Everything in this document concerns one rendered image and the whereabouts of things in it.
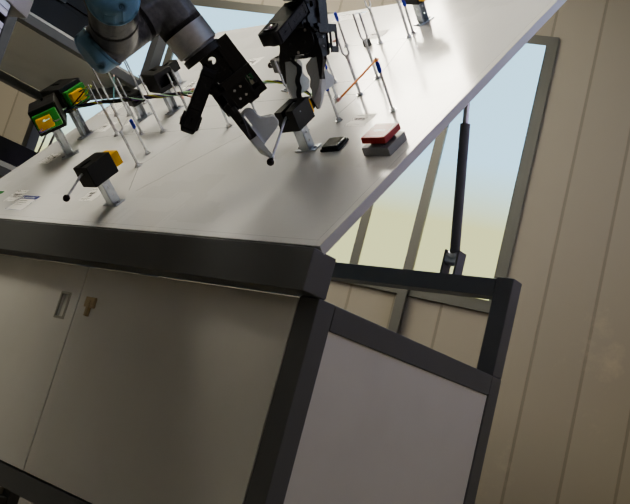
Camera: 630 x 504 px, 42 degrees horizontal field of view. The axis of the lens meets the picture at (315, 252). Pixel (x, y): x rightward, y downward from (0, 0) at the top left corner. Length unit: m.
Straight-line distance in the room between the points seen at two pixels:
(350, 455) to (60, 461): 0.53
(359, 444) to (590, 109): 2.61
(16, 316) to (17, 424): 0.24
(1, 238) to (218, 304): 0.67
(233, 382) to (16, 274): 0.72
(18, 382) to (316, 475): 0.70
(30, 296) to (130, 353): 0.38
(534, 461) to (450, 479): 1.81
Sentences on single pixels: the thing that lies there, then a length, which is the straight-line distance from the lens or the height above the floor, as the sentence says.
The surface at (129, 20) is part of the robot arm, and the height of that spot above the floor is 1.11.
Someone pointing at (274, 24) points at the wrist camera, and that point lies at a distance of 1.48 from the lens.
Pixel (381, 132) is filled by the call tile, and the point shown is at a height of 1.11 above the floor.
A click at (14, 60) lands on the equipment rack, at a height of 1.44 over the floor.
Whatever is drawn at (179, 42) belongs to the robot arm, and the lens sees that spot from 1.38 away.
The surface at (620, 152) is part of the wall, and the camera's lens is 3.65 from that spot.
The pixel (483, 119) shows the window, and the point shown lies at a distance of 3.69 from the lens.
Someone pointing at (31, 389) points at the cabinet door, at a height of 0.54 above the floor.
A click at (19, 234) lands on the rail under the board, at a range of 1.81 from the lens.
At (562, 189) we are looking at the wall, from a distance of 3.58.
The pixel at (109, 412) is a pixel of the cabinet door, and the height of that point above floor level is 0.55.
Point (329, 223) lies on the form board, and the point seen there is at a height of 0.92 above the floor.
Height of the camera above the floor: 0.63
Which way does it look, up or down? 11 degrees up
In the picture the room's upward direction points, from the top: 15 degrees clockwise
